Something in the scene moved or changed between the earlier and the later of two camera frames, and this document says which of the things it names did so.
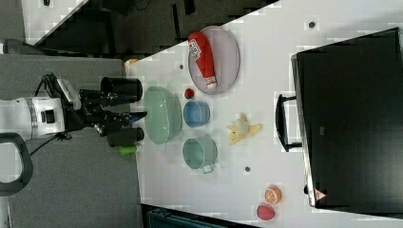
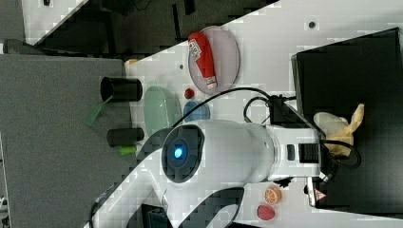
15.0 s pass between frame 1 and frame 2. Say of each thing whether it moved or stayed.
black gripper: moved
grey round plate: stayed
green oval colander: stayed
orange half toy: stayed
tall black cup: stayed
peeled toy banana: moved
